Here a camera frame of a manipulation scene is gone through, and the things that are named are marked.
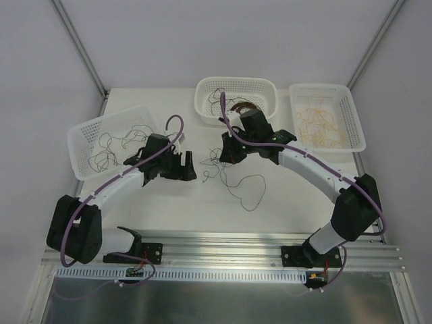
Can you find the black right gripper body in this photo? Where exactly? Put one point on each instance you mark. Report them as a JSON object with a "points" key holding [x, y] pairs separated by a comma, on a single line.
{"points": [[229, 150]]}

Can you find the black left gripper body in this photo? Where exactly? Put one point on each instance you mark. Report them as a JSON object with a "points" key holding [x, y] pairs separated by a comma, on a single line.
{"points": [[177, 165]]}

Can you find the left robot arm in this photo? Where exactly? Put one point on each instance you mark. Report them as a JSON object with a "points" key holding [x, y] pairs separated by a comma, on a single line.
{"points": [[76, 229]]}

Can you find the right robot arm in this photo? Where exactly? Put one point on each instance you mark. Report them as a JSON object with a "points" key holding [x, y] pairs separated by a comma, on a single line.
{"points": [[355, 199]]}

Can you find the white perforated basket middle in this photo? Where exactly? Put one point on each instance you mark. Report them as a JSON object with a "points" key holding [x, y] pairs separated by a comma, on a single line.
{"points": [[259, 91]]}

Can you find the white perforated basket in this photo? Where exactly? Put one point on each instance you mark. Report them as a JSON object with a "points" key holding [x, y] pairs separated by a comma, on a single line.
{"points": [[259, 91], [325, 118], [99, 146]]}

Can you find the white perforated basket left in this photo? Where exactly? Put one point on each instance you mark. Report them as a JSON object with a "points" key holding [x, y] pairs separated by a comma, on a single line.
{"points": [[99, 146]]}

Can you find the white perforated basket right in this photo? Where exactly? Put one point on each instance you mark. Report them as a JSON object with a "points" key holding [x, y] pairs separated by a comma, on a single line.
{"points": [[325, 118]]}

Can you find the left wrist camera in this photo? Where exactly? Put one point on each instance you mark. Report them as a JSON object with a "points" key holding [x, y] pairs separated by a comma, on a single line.
{"points": [[177, 141]]}

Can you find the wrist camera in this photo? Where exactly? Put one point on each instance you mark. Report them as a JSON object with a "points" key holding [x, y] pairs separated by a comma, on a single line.
{"points": [[177, 141], [233, 118]]}

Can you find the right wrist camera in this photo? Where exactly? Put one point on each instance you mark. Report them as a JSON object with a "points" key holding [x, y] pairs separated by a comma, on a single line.
{"points": [[233, 118]]}

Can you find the aluminium mounting rail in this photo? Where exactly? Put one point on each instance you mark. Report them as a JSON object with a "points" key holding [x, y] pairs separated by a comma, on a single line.
{"points": [[262, 251]]}

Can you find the white slotted cable duct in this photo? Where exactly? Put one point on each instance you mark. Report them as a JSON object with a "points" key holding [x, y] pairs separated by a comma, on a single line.
{"points": [[184, 274]]}

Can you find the aluminium frame post left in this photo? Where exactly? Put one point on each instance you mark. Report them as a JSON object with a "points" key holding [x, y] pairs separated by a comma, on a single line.
{"points": [[76, 41]]}

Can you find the aluminium frame post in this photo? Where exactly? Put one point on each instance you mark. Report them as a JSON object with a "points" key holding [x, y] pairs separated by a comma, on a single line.
{"points": [[382, 31], [76, 41]]}

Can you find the aluminium frame post right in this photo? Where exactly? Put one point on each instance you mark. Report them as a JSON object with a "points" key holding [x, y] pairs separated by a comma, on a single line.
{"points": [[382, 31]]}

